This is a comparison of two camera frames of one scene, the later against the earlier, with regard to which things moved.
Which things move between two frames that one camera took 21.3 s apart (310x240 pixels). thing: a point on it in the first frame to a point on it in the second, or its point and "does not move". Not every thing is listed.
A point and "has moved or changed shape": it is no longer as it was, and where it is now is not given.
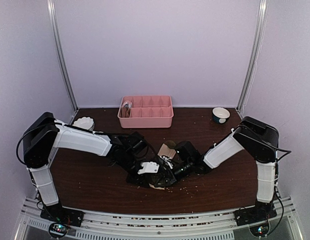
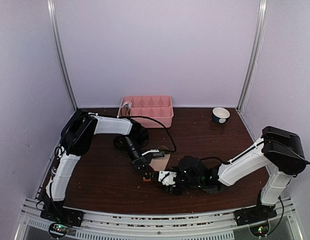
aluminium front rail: [219, 225] does not move
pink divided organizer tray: [147, 111] does not move
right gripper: [169, 176] to [178, 192]
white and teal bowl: [220, 115] does not move
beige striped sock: [167, 150] has moved or changed shape
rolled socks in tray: [126, 108] does not move
